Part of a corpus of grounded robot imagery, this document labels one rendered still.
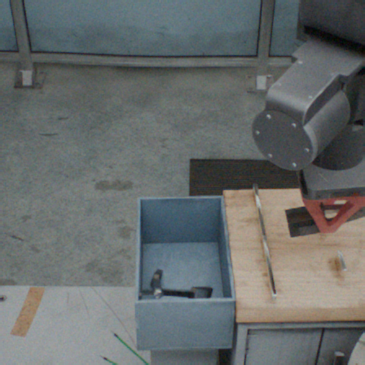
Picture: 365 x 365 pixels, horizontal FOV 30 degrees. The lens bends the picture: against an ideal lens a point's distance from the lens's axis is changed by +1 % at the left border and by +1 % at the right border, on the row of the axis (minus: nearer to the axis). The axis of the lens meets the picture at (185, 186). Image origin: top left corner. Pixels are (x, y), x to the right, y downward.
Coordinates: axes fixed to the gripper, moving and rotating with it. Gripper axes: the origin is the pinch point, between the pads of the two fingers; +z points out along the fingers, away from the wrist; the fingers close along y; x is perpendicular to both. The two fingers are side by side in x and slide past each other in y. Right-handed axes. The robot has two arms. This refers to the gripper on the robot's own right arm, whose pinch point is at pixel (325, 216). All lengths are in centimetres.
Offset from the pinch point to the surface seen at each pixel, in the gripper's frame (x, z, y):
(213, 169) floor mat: -3, 121, -138
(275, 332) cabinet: -5.5, 13.1, 5.0
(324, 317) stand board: -0.5, 9.4, 5.9
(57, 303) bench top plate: -36, 35, -18
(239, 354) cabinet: -9.6, 15.7, 5.8
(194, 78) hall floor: -6, 126, -202
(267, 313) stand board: -6.6, 8.2, 5.8
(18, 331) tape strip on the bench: -41, 35, -13
